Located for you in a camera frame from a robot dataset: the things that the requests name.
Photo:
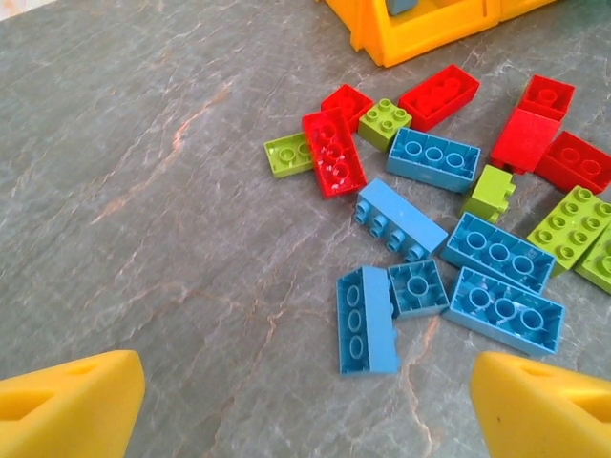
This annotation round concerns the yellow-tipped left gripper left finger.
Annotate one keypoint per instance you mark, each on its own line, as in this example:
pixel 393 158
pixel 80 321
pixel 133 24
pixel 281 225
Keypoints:
pixel 67 410

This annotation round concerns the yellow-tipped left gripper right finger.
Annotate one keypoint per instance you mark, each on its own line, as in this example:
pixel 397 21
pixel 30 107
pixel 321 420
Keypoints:
pixel 544 420

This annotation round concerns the long blue lego brick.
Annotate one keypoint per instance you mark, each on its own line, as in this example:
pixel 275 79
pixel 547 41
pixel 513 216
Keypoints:
pixel 365 322
pixel 401 217
pixel 401 5
pixel 506 310
pixel 496 253
pixel 432 160

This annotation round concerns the long green lego brick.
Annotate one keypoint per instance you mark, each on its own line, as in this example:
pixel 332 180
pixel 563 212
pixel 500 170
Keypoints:
pixel 599 260
pixel 570 229

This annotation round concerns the small blue lego brick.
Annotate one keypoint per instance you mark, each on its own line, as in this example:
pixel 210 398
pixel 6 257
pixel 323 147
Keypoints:
pixel 417 288

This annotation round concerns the small green lego brick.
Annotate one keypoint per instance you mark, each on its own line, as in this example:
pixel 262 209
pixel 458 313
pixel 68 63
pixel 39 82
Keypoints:
pixel 384 121
pixel 489 193
pixel 286 155

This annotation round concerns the long red lego brick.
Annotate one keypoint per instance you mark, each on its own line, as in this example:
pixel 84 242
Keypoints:
pixel 575 162
pixel 334 152
pixel 439 97

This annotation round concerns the small red lego brick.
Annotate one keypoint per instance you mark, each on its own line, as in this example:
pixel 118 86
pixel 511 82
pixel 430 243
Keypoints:
pixel 522 140
pixel 546 97
pixel 347 101

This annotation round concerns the yellow plastic bin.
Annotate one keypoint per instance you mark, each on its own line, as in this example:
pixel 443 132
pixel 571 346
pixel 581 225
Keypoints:
pixel 522 7
pixel 429 33

